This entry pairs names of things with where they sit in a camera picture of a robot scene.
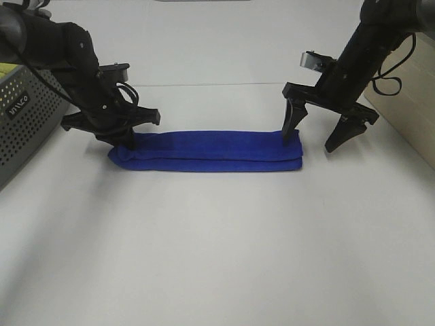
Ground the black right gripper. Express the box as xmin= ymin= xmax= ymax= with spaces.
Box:
xmin=281 ymin=82 xmax=379 ymax=151

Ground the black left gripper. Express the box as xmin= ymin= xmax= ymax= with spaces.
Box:
xmin=61 ymin=100 xmax=160 ymax=149

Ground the blue microfiber towel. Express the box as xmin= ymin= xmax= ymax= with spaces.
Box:
xmin=108 ymin=130 xmax=303 ymax=173

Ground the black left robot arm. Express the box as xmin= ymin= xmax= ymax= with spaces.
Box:
xmin=1 ymin=1 xmax=160 ymax=149

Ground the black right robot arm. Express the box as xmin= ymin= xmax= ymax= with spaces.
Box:
xmin=281 ymin=1 xmax=434 ymax=153

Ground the beige storage box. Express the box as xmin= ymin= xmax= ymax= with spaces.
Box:
xmin=364 ymin=33 xmax=434 ymax=166

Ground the grey perforated laundry basket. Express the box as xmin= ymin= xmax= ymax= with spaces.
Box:
xmin=1 ymin=65 xmax=69 ymax=188

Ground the yellow-green towel in basket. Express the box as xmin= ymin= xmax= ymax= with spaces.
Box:
xmin=0 ymin=62 xmax=18 ymax=78

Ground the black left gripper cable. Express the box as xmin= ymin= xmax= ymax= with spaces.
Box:
xmin=115 ymin=81 xmax=140 ymax=106

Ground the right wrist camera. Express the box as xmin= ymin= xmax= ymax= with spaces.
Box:
xmin=300 ymin=51 xmax=336 ymax=73

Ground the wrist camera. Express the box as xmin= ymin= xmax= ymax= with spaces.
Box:
xmin=99 ymin=62 xmax=130 ymax=84
xmin=300 ymin=51 xmax=336 ymax=73

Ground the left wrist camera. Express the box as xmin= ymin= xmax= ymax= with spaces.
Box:
xmin=99 ymin=62 xmax=130 ymax=84

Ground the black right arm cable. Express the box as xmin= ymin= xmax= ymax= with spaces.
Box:
xmin=372 ymin=32 xmax=417 ymax=96

